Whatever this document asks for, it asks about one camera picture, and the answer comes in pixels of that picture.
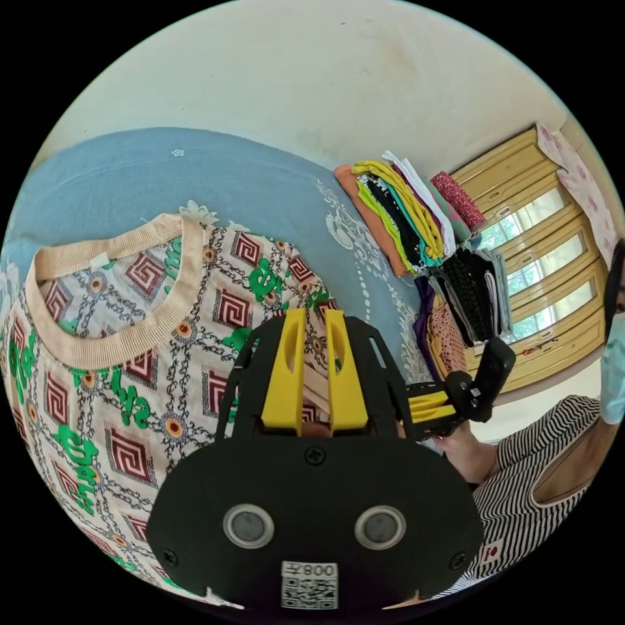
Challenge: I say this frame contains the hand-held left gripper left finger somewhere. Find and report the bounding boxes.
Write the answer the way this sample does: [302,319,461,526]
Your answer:
[261,308,307,437]

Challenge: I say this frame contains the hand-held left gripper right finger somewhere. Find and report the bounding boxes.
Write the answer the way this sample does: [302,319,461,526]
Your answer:
[325,308,369,438]

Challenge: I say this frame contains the patterned short sleeve shirt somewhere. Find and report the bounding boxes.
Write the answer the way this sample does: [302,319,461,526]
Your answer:
[0,212,344,610]

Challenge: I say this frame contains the person's right hand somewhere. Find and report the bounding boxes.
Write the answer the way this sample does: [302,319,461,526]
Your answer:
[437,421,500,485]

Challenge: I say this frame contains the person's body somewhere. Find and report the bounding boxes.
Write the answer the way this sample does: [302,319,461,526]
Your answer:
[429,239,625,602]

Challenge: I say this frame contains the pile of clothes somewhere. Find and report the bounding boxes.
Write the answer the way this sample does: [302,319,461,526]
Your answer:
[334,150,517,387]

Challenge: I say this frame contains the pink floral curtain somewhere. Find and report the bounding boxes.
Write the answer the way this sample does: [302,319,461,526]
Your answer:
[536,123,622,267]

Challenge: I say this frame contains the bed with blue sheet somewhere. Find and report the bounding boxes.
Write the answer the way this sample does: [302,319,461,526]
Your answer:
[0,126,444,443]

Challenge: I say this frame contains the window with wooden frame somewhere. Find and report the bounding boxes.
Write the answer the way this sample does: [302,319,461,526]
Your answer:
[448,126,612,394]

